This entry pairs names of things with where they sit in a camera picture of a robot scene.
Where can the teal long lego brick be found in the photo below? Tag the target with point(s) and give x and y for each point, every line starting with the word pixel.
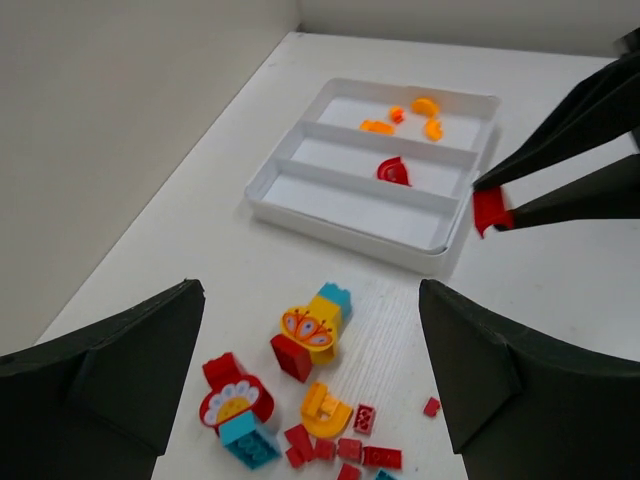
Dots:
pixel 246 438

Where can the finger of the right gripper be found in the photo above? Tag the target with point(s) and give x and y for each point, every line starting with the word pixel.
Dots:
pixel 611 192
pixel 599 109

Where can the red arch lego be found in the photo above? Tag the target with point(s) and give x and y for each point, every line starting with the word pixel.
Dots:
pixel 393 170

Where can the yellow arch lego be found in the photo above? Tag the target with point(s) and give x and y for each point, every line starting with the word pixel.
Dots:
pixel 322 415

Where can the red curved lego piece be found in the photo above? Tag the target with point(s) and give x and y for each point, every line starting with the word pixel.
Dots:
pixel 491 209

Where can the yellow butterfly lego block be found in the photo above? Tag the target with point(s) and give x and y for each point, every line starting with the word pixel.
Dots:
pixel 309 334

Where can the orange lego in tray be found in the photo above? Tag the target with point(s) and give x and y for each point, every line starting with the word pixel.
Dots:
pixel 377 127

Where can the small red lego cube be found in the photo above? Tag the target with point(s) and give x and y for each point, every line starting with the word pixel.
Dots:
pixel 432 407

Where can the orange curved lego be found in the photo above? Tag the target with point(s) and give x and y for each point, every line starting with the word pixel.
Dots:
pixel 433 130

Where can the white divided tray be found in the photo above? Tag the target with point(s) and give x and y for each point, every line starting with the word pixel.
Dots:
pixel 320 180

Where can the red flower lego block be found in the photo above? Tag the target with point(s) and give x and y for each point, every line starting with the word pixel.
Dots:
pixel 233 391

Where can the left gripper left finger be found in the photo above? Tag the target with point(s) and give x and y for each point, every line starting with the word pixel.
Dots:
pixel 100 402

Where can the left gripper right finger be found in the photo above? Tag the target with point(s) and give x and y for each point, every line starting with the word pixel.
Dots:
pixel 520 404

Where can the red lego brick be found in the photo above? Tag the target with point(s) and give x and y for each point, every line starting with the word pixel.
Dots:
pixel 380 457

